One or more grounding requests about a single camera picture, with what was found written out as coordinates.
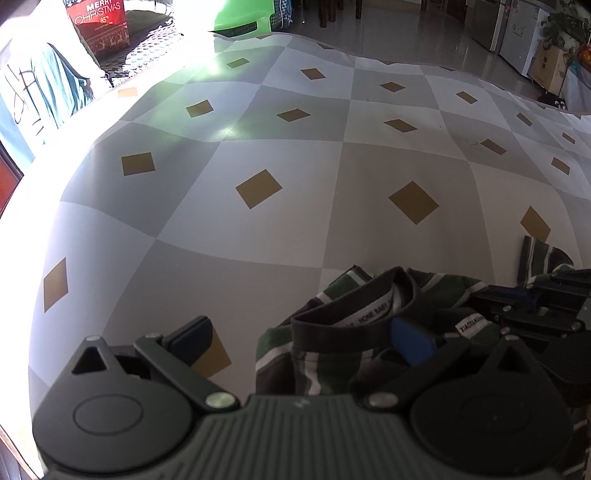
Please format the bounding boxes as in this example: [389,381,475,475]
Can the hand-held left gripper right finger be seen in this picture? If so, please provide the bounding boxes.
[365,315,536,412]

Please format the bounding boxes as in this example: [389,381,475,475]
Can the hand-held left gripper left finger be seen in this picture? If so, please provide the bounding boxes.
[71,316,241,413]

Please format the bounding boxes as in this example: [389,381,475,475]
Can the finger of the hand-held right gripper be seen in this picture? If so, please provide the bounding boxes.
[471,284,543,318]

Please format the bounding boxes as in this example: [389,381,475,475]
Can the green brown striped t-shirt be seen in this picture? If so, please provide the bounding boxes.
[255,235,591,480]

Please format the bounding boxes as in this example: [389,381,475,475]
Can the black slippers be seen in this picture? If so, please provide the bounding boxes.
[537,91,572,112]

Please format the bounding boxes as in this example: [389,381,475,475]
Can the cardboard box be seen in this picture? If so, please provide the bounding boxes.
[527,44,570,94]

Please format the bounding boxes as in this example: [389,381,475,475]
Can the red wooden cabinet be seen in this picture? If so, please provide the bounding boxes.
[0,138,25,219]

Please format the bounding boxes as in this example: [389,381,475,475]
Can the white freezer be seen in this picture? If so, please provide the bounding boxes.
[498,2,542,78]

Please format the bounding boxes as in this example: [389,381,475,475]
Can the silver fridge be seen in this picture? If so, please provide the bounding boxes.
[465,0,512,52]

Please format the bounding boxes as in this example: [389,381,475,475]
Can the potted plant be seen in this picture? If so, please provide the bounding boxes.
[542,0,591,62]

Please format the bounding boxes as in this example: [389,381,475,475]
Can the white teal cloth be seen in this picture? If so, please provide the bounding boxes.
[0,39,92,158]

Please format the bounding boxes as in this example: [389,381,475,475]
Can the green plastic stool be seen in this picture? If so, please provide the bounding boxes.
[209,0,283,38]

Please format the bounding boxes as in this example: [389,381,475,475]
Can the red printed gift bag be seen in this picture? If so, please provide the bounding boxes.
[65,0,133,59]

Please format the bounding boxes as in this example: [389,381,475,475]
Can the wooden dining chair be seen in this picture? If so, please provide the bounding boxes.
[318,0,366,22]

